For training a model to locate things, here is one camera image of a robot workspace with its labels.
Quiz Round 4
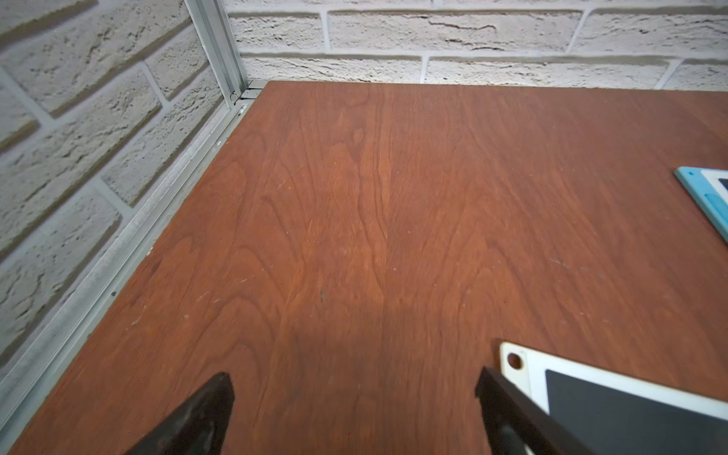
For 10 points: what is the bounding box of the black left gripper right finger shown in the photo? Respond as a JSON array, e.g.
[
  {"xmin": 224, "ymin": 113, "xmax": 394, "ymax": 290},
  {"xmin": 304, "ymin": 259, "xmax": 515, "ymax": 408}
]
[{"xmin": 475, "ymin": 368, "xmax": 592, "ymax": 454}]

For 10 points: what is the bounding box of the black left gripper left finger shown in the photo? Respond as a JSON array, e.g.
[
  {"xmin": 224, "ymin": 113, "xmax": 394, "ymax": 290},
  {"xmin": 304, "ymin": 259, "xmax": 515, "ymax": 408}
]
[{"xmin": 126, "ymin": 372, "xmax": 235, "ymax": 454}]

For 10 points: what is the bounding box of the large white drawing tablet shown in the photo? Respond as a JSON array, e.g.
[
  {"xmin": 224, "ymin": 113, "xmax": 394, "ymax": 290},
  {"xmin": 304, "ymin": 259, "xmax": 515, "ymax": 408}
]
[{"xmin": 500, "ymin": 341, "xmax": 727, "ymax": 454}]

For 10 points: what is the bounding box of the blue framed drawing tablet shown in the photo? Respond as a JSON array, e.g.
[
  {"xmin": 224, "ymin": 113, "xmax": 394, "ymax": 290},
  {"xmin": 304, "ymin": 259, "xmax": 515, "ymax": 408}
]
[{"xmin": 674, "ymin": 166, "xmax": 728, "ymax": 242}]

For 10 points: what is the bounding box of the left aluminium corner post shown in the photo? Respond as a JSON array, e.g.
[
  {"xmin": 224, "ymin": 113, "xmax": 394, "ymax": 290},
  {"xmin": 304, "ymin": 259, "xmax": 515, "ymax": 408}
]
[{"xmin": 185, "ymin": 0, "xmax": 248, "ymax": 108}]

